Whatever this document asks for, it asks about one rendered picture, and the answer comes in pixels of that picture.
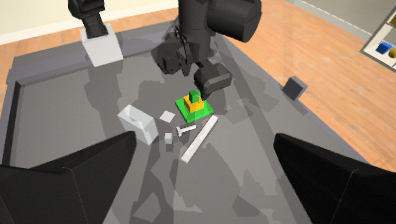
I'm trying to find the green flat plate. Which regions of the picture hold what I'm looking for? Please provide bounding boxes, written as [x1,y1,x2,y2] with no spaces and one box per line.
[175,89,214,123]

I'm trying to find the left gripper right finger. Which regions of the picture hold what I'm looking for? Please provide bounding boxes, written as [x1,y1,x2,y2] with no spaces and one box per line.
[273,133,396,224]

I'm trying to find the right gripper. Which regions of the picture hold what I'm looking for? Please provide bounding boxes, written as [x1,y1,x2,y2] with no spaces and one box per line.
[175,24,233,101]

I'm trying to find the white flat bar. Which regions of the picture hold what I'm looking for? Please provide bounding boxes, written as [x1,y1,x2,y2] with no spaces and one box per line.
[181,115,218,163]

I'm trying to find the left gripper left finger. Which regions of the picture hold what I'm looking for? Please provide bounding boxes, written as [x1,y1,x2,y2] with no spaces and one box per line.
[0,131,137,224]

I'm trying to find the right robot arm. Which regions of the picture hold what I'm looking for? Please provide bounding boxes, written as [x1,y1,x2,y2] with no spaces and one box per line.
[68,0,262,75]

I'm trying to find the yellow square nut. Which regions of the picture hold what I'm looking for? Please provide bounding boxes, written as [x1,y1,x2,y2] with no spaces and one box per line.
[184,95,204,113]

